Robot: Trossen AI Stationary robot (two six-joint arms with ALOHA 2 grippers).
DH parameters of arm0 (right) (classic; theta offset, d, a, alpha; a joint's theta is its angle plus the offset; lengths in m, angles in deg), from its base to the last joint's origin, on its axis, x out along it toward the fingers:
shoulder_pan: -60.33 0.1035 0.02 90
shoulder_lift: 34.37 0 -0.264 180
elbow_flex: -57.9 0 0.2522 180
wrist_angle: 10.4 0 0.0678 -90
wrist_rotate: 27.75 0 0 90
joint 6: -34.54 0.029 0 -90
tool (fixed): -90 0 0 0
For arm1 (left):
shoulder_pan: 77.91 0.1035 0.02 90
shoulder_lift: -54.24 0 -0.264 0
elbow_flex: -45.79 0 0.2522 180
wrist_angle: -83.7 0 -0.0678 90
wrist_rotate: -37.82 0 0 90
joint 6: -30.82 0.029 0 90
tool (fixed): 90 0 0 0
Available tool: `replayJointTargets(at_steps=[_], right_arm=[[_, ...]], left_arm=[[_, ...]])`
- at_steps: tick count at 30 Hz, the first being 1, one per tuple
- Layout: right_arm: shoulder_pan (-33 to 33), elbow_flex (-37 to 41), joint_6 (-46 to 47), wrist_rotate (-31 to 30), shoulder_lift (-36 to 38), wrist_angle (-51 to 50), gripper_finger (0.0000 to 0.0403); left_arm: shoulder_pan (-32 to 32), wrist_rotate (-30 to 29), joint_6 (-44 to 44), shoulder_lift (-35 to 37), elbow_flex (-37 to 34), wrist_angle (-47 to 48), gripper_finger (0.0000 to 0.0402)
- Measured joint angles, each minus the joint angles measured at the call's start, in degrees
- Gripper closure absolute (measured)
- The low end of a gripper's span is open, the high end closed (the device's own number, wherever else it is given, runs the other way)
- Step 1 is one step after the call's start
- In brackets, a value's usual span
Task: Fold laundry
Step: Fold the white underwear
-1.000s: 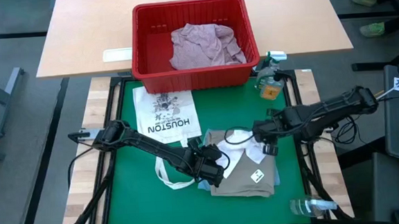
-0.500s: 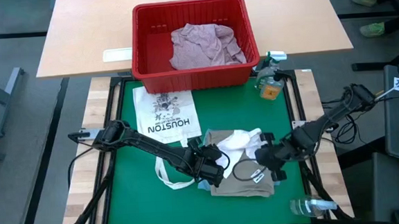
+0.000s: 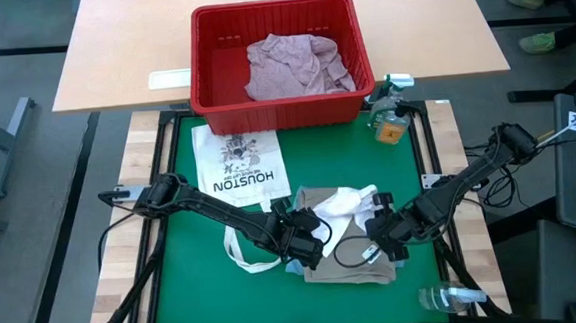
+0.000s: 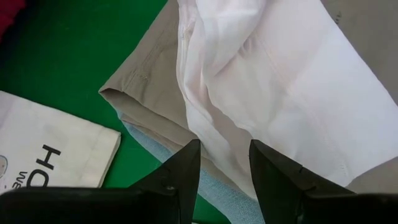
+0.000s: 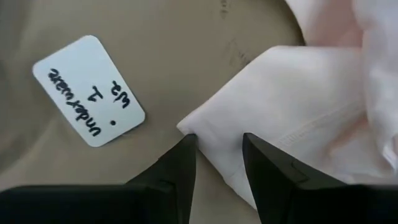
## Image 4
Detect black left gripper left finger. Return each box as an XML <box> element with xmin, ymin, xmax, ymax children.
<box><xmin>129</xmin><ymin>139</ymin><xmax>201</xmax><ymax>224</ymax></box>

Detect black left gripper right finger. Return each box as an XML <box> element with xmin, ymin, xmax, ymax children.
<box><xmin>249</xmin><ymin>139</ymin><xmax>355</xmax><ymax>224</ymax></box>

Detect light blue denim jeans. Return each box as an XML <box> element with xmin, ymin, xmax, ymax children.
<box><xmin>116</xmin><ymin>110</ymin><xmax>265</xmax><ymax>224</ymax></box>

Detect beige garment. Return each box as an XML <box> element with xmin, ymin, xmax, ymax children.
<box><xmin>98</xmin><ymin>0</ymin><xmax>398</xmax><ymax>195</ymax></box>

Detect white garment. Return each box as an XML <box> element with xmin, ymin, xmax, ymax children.
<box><xmin>176</xmin><ymin>0</ymin><xmax>398</xmax><ymax>200</ymax></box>

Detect white printed tote bag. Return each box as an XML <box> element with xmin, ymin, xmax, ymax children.
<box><xmin>0</xmin><ymin>90</ymin><xmax>122</xmax><ymax>194</ymax></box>

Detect red plastic laundry basket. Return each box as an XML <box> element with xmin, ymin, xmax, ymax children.
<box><xmin>0</xmin><ymin>0</ymin><xmax>27</xmax><ymax>40</ymax></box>

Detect green table mat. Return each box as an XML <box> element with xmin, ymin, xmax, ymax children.
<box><xmin>0</xmin><ymin>0</ymin><xmax>233</xmax><ymax>224</ymax></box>

